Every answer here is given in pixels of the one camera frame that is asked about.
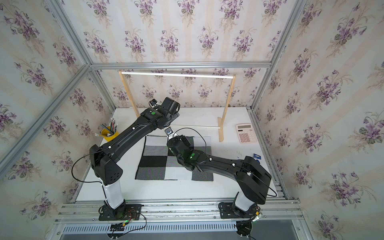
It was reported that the black white checkered scarf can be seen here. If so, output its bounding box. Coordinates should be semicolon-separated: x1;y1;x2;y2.
135;135;214;182

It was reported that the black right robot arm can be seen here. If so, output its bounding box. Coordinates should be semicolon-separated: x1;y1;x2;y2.
167;135;272;212

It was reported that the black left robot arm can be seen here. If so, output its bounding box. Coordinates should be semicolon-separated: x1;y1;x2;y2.
90;97;180;210

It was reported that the wooden clothes rack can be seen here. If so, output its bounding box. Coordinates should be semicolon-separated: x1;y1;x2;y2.
118;70;237;143

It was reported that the coloured pencils bunch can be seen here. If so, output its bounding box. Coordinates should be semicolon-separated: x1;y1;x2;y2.
94;118;117;137

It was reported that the pink calculator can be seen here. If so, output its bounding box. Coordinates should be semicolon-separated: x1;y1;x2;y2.
236;123;258;144

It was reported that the yellow pencil cup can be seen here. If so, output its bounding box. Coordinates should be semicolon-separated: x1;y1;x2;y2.
101;129;119;142

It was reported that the blue white product box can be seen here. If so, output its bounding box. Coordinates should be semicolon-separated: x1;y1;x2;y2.
253;154;262;160

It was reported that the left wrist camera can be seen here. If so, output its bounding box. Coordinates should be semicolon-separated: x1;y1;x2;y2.
149;99;158;108

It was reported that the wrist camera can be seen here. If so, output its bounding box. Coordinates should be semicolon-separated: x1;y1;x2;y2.
165;127;175;139
149;99;158;108

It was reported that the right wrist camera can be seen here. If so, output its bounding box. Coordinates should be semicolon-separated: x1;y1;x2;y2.
165;127;175;139

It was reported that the aluminium mounting rail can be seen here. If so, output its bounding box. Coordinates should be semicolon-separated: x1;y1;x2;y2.
47;198;313;240

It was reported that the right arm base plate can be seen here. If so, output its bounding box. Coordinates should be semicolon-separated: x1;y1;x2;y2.
218;202;261;219

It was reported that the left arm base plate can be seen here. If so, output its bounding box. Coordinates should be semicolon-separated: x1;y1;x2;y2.
99;201;143;221

